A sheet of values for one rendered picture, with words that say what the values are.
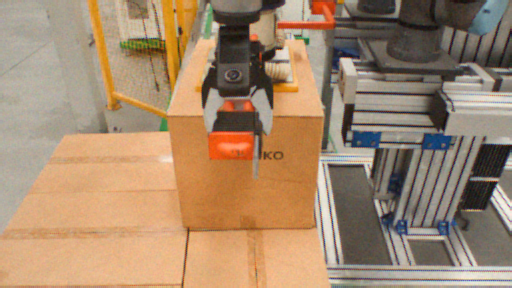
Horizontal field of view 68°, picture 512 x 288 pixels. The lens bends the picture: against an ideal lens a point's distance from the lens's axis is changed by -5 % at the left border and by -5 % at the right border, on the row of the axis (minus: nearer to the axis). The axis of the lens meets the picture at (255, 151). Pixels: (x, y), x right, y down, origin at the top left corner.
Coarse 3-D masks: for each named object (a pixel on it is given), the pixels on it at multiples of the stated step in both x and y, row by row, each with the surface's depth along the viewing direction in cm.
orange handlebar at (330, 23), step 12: (324, 12) 130; (288, 24) 119; (300, 24) 119; (312, 24) 119; (324, 24) 119; (252, 36) 108; (228, 108) 73; (252, 108) 73; (228, 144) 63; (240, 144) 63; (228, 156) 63; (240, 156) 63
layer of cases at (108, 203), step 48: (96, 144) 161; (144, 144) 161; (48, 192) 136; (96, 192) 136; (144, 192) 136; (0, 240) 116; (48, 240) 117; (96, 240) 117; (144, 240) 117; (192, 240) 118; (240, 240) 118; (288, 240) 118
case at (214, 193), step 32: (192, 64) 128; (192, 96) 108; (288, 96) 108; (192, 128) 101; (288, 128) 101; (320, 128) 101; (192, 160) 107; (224, 160) 107; (288, 160) 107; (192, 192) 114; (224, 192) 113; (256, 192) 113; (288, 192) 113; (192, 224) 121; (224, 224) 121; (256, 224) 120; (288, 224) 120
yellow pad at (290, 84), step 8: (280, 48) 126; (288, 48) 134; (288, 64) 121; (272, 80) 111; (280, 80) 111; (288, 80) 111; (296, 80) 112; (280, 88) 109; (288, 88) 109; (296, 88) 109
